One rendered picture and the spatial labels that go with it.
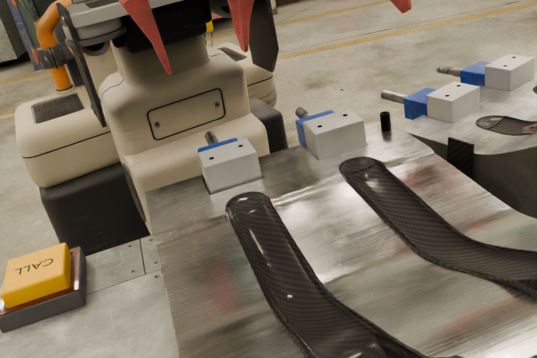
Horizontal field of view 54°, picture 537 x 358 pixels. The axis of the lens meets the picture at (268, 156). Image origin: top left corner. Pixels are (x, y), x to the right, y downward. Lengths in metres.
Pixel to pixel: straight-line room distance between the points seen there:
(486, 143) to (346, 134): 0.16
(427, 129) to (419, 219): 0.21
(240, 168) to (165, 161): 0.33
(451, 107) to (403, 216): 0.22
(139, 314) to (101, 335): 0.04
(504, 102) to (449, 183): 0.24
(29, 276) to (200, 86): 0.39
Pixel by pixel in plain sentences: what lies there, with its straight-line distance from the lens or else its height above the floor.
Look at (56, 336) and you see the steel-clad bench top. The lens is 0.55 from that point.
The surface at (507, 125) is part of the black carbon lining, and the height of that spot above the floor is 0.85.
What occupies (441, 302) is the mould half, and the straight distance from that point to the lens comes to 0.30.
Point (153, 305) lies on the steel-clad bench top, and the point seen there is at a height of 0.80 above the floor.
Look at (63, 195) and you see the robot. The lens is 1.12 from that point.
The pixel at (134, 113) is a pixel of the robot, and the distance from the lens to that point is 0.81.
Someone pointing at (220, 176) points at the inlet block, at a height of 0.90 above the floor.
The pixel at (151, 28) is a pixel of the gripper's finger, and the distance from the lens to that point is 0.44.
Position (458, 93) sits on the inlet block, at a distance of 0.64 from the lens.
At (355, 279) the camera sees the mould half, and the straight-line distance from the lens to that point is 0.37.
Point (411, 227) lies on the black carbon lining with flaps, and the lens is 0.42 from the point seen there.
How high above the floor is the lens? 1.12
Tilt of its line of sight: 26 degrees down
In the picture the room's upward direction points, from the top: 12 degrees counter-clockwise
